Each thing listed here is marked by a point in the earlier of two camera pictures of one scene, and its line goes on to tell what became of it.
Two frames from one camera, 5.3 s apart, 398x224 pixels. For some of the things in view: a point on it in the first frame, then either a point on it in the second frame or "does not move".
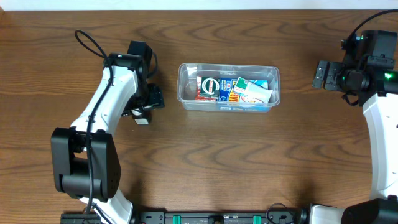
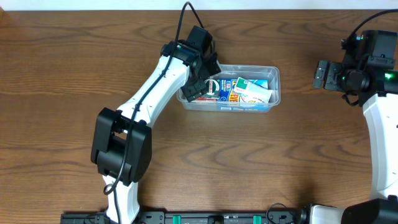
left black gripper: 156,97 → 201,78
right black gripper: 328,75 does not move
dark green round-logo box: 210,87 does not move
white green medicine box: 251,92 does not move
